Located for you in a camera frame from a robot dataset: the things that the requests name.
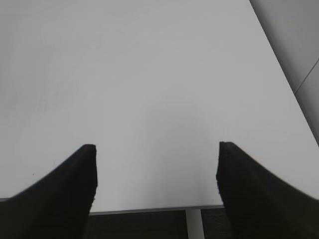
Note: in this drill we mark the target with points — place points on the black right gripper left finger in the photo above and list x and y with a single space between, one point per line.
57 206

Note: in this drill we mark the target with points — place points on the white table leg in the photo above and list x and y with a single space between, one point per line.
194 224

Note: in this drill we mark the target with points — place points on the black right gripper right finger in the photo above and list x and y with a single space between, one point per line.
260 205

